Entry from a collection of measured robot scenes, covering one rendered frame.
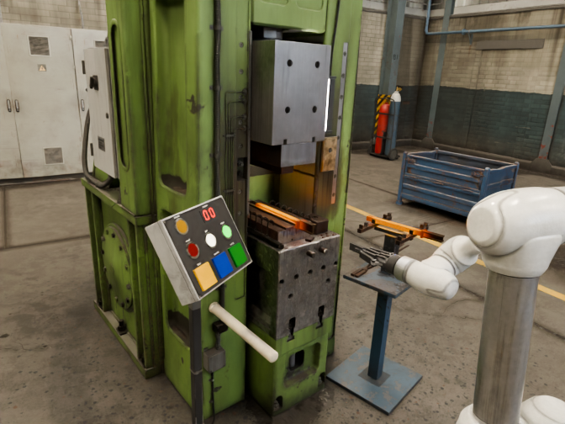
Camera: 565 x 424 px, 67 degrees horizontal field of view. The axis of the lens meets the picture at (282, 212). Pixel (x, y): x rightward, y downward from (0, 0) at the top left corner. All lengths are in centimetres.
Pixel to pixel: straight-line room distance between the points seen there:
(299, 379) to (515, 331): 147
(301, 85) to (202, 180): 56
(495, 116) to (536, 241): 919
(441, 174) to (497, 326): 462
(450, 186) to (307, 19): 390
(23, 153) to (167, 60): 502
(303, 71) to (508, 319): 121
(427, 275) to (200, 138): 98
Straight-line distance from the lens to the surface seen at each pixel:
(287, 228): 191
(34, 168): 695
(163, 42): 206
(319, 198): 221
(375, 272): 231
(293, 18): 197
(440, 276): 150
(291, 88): 179
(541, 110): 967
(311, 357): 240
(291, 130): 181
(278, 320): 201
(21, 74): 680
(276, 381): 223
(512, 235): 96
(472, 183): 545
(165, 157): 210
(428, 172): 574
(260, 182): 237
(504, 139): 1004
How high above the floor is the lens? 165
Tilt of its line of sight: 18 degrees down
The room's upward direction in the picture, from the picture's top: 2 degrees clockwise
